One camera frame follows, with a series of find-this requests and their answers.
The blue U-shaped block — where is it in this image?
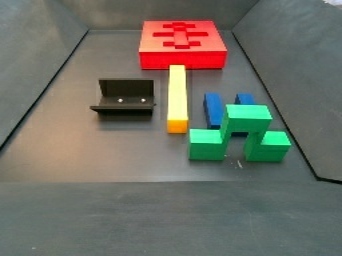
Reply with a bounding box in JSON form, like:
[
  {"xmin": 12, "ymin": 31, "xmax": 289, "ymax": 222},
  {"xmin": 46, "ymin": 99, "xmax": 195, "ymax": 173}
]
[{"xmin": 203, "ymin": 92, "xmax": 256, "ymax": 130}]

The yellow long block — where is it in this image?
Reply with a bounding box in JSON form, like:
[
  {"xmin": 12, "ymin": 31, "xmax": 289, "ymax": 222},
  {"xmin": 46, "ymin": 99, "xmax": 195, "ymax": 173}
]
[{"xmin": 167, "ymin": 65, "xmax": 189, "ymax": 134}]

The black angled fixture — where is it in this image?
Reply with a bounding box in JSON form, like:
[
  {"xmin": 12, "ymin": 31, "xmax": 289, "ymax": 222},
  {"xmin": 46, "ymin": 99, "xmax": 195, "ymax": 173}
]
[{"xmin": 90, "ymin": 78, "xmax": 155, "ymax": 113}]

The red puzzle board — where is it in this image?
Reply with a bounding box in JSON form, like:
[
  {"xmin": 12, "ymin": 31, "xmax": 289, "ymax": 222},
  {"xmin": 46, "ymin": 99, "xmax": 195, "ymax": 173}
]
[{"xmin": 139, "ymin": 20, "xmax": 229, "ymax": 70}]

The green stepped block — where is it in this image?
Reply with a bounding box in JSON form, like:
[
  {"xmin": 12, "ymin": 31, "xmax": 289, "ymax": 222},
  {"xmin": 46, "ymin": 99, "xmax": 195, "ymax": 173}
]
[{"xmin": 189, "ymin": 104, "xmax": 292, "ymax": 162}]

